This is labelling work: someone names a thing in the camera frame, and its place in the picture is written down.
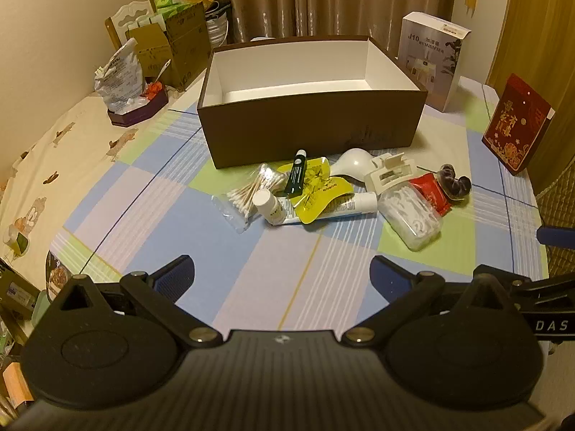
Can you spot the red snack packet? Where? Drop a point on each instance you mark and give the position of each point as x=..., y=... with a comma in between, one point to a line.
x=433, y=194

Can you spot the white plastic spoon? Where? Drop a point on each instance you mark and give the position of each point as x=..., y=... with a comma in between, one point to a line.
x=352, y=161

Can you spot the purple tray box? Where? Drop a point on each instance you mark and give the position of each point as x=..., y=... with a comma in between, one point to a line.
x=139, y=114

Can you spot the bag of cotton swabs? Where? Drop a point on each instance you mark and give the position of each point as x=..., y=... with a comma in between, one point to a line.
x=249, y=188

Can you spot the crumpled clear plastic bag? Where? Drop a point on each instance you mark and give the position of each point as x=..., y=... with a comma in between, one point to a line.
x=119, y=76

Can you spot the cream cartoon printed sheet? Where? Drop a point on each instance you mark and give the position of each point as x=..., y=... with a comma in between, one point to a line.
x=54, y=152

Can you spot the white humidifier box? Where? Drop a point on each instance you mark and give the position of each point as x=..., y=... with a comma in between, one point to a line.
x=431, y=54

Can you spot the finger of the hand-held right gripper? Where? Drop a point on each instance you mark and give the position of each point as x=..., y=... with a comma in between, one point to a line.
x=557, y=235

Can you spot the dark green tube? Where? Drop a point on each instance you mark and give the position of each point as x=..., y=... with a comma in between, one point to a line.
x=296, y=175

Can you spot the yellow foil packet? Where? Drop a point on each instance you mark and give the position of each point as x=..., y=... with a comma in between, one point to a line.
x=321, y=188

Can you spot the green packets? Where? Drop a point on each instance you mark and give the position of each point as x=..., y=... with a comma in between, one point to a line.
x=168, y=2

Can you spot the open tan cardboard box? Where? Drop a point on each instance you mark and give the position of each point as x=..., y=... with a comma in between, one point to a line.
x=188, y=49

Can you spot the white pill bottle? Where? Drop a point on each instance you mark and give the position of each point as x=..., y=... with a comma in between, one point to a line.
x=268, y=206

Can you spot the red gift box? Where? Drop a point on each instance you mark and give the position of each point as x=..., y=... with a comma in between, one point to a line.
x=516, y=125

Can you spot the beige curtain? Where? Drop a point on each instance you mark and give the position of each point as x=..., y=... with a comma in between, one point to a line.
x=337, y=0

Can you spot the metal spoon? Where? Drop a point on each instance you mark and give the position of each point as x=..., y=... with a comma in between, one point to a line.
x=162, y=69

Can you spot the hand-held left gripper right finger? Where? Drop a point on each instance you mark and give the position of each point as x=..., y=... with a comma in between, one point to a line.
x=390, y=274

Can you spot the white hair claw clip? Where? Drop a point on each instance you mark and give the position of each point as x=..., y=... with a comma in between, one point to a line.
x=375, y=182

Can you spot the checkered bed sheet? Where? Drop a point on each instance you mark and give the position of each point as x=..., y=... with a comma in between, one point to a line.
x=179, y=215

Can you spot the white toothpaste tube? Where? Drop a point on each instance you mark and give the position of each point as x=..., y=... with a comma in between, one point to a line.
x=355, y=202

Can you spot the brown scrunchie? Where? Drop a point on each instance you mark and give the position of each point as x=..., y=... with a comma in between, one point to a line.
x=456, y=185

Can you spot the woven rattan chair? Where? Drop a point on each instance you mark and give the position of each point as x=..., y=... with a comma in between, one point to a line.
x=557, y=202

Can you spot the black striped bag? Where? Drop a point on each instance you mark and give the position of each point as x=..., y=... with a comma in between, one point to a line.
x=219, y=27

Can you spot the brown cardboard box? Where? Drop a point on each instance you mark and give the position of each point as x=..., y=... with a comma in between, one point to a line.
x=314, y=125

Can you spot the white chair back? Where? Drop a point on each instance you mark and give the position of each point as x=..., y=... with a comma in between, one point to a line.
x=130, y=13

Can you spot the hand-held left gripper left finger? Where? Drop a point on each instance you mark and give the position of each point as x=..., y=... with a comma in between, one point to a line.
x=173, y=274

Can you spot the clear box of floss picks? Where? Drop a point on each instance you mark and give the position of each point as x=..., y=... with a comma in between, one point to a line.
x=409, y=217

